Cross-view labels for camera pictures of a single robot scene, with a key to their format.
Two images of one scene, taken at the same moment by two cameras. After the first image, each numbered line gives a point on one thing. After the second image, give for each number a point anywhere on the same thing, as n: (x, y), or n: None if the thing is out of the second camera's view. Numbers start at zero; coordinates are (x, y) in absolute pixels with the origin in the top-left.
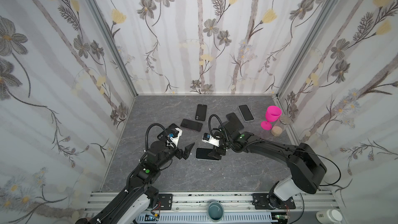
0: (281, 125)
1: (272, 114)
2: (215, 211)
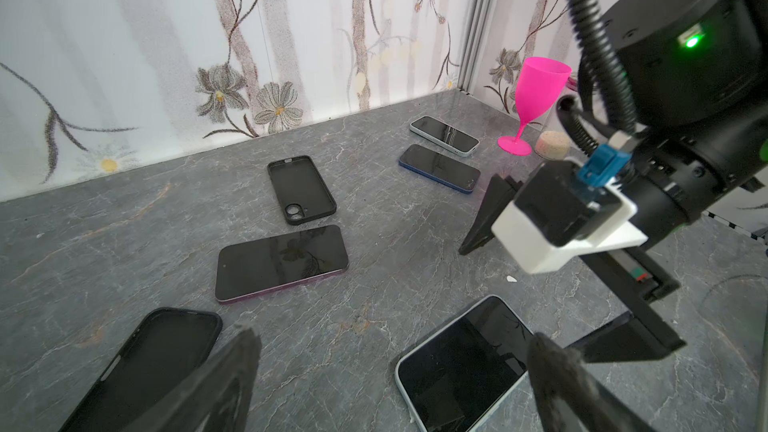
0: (552, 145)
1: (540, 85)
2: None
